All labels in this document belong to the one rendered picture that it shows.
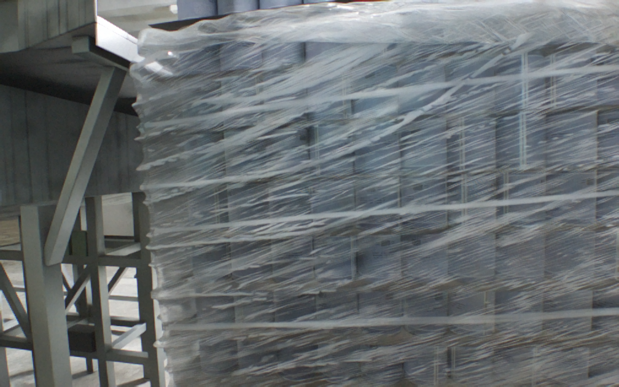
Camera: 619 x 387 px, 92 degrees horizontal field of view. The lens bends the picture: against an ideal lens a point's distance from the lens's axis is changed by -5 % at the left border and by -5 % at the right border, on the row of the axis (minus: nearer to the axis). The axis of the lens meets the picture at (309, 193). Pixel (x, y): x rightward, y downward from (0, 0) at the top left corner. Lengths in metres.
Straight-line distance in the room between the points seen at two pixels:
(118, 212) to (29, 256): 3.37
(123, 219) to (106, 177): 3.14
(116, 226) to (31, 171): 3.37
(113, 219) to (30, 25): 3.58
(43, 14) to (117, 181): 0.47
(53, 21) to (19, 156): 0.29
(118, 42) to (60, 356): 0.59
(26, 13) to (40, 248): 0.40
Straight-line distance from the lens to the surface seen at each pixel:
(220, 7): 0.57
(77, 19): 0.58
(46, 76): 0.87
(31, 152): 0.82
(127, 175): 1.02
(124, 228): 4.10
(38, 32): 0.67
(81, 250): 1.28
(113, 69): 0.64
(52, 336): 0.80
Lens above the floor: 0.87
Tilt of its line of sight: 4 degrees down
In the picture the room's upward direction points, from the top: straight up
